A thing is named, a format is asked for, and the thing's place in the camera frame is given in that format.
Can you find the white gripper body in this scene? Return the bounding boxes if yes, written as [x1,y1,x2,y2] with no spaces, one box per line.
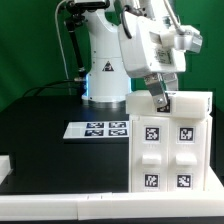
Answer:
[118,14,186,78]

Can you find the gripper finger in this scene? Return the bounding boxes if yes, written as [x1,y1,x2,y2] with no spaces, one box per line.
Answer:
[163,73,178,91]
[144,73,168,108]

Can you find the white wedge cabinet top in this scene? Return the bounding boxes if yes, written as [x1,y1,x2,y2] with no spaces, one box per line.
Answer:
[126,90,213,119]

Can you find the white cabinet body box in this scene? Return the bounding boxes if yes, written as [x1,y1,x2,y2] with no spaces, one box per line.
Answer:
[129,116,212,192]

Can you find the white cabinet door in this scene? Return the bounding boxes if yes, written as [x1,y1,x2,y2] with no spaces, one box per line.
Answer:
[168,119,207,191]
[130,117,169,192]

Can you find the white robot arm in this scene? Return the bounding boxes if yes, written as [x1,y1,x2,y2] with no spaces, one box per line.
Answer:
[65,0,186,107]

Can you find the white marker plate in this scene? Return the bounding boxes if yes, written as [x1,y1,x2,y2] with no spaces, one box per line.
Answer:
[63,121,129,140]

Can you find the white obstacle fence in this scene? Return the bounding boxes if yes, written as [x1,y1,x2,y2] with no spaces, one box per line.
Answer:
[0,150,224,222]

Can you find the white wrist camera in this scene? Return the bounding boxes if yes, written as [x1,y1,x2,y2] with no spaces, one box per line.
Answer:
[160,25,203,53]

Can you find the white cable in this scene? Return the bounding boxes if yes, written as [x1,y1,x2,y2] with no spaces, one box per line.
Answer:
[54,0,71,81]

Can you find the black cable bundle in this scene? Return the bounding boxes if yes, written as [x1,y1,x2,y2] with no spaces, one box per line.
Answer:
[21,79,84,98]

